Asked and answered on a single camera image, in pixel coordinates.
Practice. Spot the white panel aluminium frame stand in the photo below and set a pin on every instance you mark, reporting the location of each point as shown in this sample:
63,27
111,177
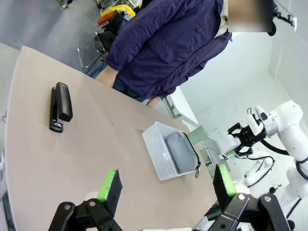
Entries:
179,103

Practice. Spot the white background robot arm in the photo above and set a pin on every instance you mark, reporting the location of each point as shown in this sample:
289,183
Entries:
255,168

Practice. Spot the black office chair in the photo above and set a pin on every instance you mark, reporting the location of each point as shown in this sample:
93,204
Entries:
110,26

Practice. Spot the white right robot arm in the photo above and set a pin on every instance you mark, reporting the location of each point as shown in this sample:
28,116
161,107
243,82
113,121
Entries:
293,134

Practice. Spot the person right hand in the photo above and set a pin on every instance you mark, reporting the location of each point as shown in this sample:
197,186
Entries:
107,77

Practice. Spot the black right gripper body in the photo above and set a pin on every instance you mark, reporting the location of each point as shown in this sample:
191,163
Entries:
252,136

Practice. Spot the yellow bundle in background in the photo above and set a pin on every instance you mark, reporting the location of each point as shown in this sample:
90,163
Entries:
118,10

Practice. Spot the person torso navy jacket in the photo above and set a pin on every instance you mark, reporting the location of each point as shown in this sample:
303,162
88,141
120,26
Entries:
168,43

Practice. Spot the black stapler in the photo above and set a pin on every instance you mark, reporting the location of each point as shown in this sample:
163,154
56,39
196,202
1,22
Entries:
63,103

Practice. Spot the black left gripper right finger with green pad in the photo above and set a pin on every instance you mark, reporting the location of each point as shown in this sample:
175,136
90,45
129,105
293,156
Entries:
222,187

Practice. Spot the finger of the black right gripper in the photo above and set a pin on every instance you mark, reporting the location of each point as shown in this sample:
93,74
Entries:
234,130
243,150

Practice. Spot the grey zippered pouch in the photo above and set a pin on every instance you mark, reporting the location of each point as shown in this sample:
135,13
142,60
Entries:
181,154

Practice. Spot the person left hand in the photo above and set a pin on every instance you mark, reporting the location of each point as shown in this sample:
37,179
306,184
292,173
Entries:
154,101

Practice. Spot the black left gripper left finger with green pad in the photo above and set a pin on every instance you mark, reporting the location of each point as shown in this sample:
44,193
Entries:
109,190

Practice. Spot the white perforated plastic basket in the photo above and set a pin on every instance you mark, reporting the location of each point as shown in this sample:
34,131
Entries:
156,146

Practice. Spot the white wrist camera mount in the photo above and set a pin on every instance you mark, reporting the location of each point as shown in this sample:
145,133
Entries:
253,122

